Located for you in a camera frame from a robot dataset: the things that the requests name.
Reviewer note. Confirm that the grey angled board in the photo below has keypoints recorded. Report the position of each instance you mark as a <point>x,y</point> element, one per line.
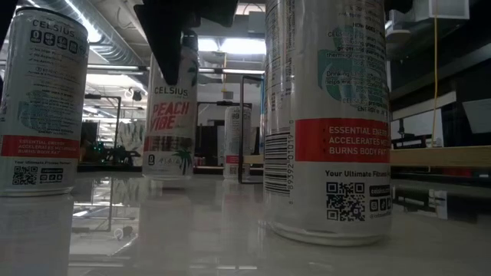
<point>479,115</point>

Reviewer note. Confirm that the white hanging box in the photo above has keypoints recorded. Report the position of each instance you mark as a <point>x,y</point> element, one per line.
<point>449,9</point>

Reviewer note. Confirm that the white Celsius energy drink can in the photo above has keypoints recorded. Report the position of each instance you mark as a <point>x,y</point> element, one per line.
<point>326,145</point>
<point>232,134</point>
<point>170,126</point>
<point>42,115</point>

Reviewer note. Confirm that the black background machine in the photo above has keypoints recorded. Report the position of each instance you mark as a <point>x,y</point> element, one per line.
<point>115,155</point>

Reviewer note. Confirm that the black partition panel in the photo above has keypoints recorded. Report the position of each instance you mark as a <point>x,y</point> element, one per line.
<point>209,143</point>

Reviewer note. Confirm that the wooden shelf with black frame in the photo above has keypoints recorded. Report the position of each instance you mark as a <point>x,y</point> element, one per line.
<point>441,157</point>

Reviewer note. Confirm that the bright ceiling light panel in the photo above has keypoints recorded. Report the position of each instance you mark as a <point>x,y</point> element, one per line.
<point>238,46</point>

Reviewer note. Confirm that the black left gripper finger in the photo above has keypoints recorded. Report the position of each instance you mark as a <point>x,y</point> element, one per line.
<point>169,57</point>

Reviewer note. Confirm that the silver spiral ventilation duct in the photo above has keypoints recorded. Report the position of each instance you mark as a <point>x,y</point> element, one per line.
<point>115,46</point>

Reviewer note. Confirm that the long ceiling light tube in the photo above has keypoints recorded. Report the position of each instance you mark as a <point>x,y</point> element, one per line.
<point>115,67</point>

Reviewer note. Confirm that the white patterned cloth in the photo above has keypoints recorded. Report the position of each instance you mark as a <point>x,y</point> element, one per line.
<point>130,138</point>

